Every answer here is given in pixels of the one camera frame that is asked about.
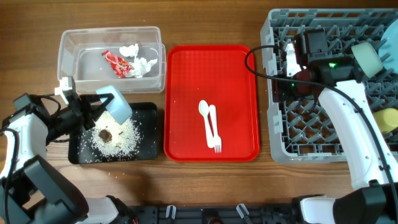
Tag brown food piece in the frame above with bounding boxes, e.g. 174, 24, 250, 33
98, 129, 113, 143

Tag light blue rice bowl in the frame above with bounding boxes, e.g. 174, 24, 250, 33
96, 85, 132, 125

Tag red snack wrapper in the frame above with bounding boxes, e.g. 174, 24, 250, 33
101, 50, 131, 78

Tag white rice leftovers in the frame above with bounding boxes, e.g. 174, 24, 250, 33
77, 111, 143, 164

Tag white napkin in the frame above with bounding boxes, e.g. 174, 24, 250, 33
119, 44, 158, 78

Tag mint green bowl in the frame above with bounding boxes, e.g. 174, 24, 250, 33
351, 42, 383, 78

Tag yellow plastic cup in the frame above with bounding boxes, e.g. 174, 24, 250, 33
373, 108, 397, 134

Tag light blue plate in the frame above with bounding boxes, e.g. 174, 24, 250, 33
378, 19, 397, 73

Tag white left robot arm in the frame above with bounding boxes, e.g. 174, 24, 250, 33
1, 93, 139, 223

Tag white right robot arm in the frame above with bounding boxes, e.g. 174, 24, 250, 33
287, 29, 397, 223

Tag grey dishwasher rack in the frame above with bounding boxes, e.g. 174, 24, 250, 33
260, 8, 397, 164

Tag clear plastic waste bin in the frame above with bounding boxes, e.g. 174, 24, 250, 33
57, 26, 166, 94

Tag black food waste tray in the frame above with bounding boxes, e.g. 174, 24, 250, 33
68, 102, 158, 164

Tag red serving tray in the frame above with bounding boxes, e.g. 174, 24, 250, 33
164, 45, 260, 162

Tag white plastic spoon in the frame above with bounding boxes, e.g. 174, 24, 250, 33
198, 100, 215, 148

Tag white plastic fork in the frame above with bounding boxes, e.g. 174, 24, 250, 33
209, 105, 222, 153

